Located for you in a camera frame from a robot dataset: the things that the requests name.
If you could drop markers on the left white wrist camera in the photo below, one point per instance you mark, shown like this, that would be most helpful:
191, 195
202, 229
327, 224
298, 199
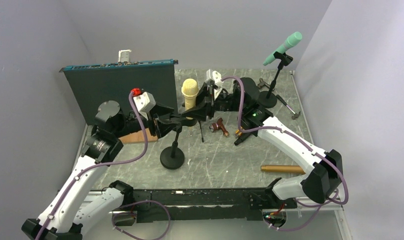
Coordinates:
142, 102

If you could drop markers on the cream yellow microphone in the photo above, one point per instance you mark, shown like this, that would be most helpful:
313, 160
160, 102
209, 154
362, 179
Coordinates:
190, 91

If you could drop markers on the black tripod shock mount stand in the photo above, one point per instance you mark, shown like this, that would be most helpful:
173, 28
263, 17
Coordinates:
201, 130

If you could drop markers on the mint green microphone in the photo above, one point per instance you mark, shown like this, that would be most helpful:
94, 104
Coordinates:
290, 42

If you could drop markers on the black condenser microphone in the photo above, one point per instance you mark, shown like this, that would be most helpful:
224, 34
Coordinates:
241, 138

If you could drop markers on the grey metal clamp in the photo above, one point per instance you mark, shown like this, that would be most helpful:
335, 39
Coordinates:
262, 84

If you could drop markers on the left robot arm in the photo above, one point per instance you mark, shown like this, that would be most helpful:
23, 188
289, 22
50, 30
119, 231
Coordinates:
66, 218

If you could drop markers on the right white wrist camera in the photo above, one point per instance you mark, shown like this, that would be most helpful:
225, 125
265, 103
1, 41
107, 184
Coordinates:
213, 78

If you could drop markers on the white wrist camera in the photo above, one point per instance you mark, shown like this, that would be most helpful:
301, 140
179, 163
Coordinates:
142, 102
213, 78

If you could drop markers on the dark rack unit blue edge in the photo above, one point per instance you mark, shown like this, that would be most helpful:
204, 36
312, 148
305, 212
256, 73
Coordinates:
93, 84

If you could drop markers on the small grey hammer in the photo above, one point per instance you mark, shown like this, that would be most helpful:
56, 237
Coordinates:
295, 114

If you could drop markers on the brown wooden board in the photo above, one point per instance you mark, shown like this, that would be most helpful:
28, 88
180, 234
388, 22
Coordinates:
138, 137

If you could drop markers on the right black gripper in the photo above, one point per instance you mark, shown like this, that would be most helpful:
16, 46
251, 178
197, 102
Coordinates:
205, 104

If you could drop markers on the gold microphone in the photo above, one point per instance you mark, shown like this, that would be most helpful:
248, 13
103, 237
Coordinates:
291, 169

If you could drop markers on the white block behind rack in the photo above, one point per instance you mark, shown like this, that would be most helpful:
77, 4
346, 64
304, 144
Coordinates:
124, 56

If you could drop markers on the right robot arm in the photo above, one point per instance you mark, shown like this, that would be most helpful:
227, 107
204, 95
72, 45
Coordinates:
323, 178

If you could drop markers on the black round-base clip stand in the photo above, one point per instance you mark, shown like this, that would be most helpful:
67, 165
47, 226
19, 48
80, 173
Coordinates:
266, 98

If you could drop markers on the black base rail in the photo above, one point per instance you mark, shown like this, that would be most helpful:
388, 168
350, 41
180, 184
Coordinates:
150, 205

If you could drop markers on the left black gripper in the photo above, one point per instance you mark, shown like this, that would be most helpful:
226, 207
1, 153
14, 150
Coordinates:
163, 126

